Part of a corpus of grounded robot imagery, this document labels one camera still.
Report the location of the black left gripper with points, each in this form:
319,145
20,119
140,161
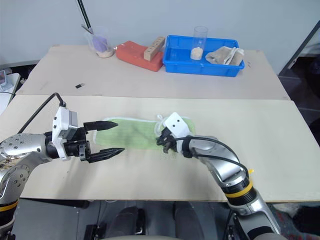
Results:
75,147

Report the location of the beige folded cloth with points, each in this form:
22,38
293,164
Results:
225,56

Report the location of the white device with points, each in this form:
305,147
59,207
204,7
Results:
7,80

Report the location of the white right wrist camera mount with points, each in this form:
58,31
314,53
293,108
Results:
176,123

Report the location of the clear beaker with purple scoop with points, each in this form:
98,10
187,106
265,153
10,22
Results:
101,45

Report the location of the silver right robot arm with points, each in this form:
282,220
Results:
225,162

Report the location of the clear glass with grains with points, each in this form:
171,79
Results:
196,52

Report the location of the wooden block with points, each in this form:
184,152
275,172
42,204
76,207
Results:
153,48

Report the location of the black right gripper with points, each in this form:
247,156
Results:
168,138

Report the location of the dark rounded shape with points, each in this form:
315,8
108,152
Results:
127,220

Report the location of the orange brick-shaped block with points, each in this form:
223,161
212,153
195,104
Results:
132,53

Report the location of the dark framed panel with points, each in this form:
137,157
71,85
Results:
303,45

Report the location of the black pole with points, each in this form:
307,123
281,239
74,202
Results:
83,12

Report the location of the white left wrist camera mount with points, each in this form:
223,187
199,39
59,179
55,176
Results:
61,122

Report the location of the blue plastic bin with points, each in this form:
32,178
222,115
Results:
180,62

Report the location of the small black clip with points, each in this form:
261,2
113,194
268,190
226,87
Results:
79,85

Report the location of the green towel with white trim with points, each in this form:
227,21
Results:
130,133

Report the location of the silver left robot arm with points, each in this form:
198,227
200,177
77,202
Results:
22,147

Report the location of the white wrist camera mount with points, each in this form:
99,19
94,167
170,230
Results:
176,123
61,122

